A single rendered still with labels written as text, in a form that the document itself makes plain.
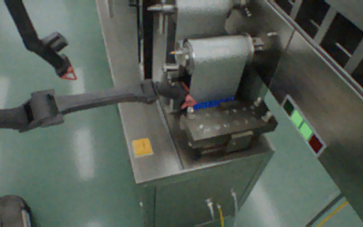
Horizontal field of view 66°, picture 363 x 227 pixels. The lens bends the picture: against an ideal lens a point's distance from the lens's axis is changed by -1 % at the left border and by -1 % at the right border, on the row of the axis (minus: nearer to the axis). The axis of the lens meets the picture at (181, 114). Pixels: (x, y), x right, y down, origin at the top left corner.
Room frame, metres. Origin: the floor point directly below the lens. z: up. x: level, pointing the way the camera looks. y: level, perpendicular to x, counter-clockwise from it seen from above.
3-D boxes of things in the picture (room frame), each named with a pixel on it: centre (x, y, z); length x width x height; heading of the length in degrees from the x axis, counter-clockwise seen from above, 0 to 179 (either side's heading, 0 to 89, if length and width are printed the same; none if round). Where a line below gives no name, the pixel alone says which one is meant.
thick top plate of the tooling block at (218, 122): (0.83, -0.22, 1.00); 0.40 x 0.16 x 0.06; 113
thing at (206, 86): (0.93, -0.13, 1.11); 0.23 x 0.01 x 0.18; 113
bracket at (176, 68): (0.96, 0.05, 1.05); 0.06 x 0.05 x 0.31; 113
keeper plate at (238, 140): (0.75, -0.27, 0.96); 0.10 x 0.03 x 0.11; 113
